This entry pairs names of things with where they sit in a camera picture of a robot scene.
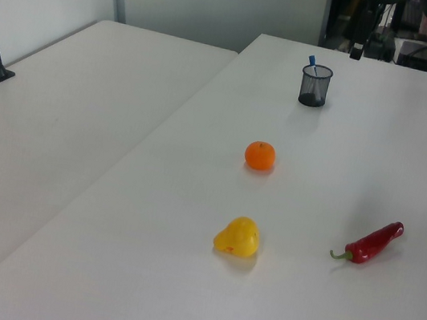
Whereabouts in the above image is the black post grey foot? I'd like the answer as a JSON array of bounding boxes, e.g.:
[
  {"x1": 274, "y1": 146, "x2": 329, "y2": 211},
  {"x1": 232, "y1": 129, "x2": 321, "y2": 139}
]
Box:
[{"x1": 349, "y1": 0, "x2": 374, "y2": 62}]

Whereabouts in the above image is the black mesh pen cup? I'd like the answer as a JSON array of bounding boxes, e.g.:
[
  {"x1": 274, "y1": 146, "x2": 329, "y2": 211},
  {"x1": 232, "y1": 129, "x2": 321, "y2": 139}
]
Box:
[{"x1": 296, "y1": 63, "x2": 335, "y2": 110}]

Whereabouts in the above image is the red chili pepper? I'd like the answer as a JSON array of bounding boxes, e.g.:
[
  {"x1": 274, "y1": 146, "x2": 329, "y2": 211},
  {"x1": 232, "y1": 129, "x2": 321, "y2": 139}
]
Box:
[{"x1": 327, "y1": 211, "x2": 406, "y2": 273}]

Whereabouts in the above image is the white marker pen blue cap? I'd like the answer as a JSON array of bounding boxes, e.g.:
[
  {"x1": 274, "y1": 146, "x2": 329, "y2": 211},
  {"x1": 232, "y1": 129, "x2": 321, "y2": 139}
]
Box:
[{"x1": 302, "y1": 54, "x2": 331, "y2": 102}]

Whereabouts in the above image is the black electronics box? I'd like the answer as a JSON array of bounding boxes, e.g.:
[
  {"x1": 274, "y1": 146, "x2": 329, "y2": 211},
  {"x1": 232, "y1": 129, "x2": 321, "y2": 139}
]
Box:
[{"x1": 396, "y1": 39, "x2": 427, "y2": 73}]

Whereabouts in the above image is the white side table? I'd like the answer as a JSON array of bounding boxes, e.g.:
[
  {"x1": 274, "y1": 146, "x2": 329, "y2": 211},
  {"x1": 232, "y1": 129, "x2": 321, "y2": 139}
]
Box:
[{"x1": 0, "y1": 3, "x2": 241, "y2": 320}]

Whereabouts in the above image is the orange mandarin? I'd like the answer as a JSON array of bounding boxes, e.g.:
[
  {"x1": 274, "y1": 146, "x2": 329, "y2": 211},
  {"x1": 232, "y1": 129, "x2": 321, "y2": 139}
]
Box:
[{"x1": 242, "y1": 139, "x2": 279, "y2": 173}]

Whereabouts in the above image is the dark green device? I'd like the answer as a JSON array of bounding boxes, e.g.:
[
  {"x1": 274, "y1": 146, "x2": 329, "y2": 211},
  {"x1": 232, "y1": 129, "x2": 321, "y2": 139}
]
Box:
[{"x1": 365, "y1": 24, "x2": 398, "y2": 63}]

